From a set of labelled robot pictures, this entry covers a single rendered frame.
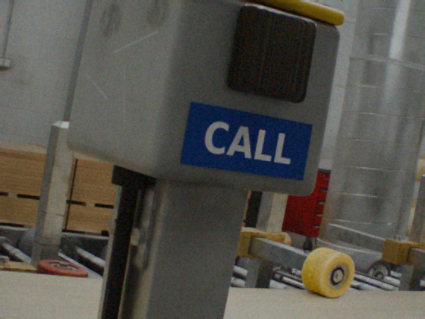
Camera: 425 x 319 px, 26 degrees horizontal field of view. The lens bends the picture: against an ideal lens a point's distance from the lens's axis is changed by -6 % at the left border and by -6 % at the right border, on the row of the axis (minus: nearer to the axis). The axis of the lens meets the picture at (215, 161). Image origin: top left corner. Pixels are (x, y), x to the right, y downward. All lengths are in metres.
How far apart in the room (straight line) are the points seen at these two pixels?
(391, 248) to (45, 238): 0.83
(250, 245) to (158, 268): 1.42
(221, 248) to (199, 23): 0.09
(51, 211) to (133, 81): 1.22
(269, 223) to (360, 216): 3.01
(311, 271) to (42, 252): 0.45
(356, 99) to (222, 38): 4.52
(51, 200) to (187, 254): 1.20
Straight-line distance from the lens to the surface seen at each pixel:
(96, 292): 1.30
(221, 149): 0.31
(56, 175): 1.52
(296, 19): 0.32
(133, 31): 0.32
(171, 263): 0.33
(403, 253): 2.04
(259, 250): 1.72
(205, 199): 0.33
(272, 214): 1.77
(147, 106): 0.31
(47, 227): 1.53
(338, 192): 4.83
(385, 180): 4.76
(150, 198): 0.33
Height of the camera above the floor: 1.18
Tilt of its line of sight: 3 degrees down
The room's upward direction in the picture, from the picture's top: 10 degrees clockwise
